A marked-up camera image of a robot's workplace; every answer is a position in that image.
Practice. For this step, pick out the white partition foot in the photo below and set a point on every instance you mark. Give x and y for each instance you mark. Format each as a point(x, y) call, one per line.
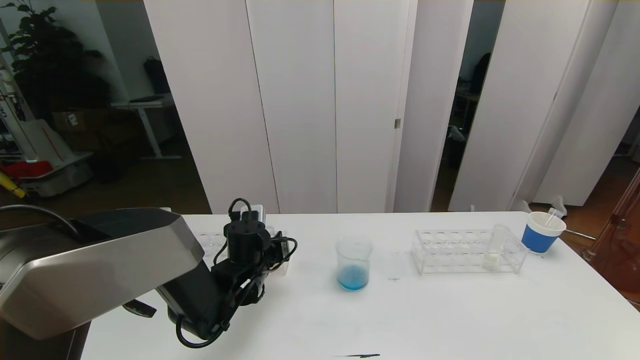
point(522, 206)

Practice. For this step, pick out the thin metal rod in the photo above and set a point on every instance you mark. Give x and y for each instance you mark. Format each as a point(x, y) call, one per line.
point(579, 235)

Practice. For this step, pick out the test tube with pale pigment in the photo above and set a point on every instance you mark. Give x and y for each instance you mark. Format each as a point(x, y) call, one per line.
point(492, 259)

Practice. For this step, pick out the brown frame stand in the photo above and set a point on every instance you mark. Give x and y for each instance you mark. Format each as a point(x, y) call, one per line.
point(620, 260)

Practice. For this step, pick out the clear acrylic test tube rack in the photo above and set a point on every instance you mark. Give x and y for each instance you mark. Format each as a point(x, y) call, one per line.
point(212, 242)
point(460, 250)

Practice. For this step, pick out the brown cardboard box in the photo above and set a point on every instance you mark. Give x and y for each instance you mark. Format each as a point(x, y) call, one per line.
point(75, 125)

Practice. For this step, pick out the yellow black tool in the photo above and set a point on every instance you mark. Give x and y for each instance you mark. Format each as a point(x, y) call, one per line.
point(10, 184)

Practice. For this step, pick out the test tube with red pigment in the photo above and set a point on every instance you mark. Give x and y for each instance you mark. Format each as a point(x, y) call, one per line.
point(552, 216)

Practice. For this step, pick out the clear glass beaker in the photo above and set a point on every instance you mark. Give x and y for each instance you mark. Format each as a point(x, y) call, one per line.
point(354, 279)

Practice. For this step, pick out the white standing desk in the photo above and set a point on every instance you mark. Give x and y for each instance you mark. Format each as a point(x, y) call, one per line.
point(145, 104)

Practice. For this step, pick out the dark green potted plant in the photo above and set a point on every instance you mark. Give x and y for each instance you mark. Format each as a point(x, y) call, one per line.
point(55, 65)

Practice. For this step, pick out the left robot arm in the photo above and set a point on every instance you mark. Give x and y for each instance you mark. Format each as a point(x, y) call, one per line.
point(100, 265)

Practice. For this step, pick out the white grey machine base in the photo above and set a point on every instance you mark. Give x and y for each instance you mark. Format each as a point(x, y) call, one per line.
point(50, 145)

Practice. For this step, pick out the blue white paper cup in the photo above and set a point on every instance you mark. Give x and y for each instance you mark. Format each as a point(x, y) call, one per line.
point(539, 242)

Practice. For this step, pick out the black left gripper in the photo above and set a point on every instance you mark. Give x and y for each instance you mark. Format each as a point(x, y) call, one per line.
point(275, 252)

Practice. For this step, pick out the black backpack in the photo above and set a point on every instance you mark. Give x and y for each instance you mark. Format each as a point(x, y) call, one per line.
point(157, 75)

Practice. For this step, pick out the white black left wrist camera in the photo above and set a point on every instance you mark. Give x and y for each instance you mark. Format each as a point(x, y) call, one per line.
point(252, 212)

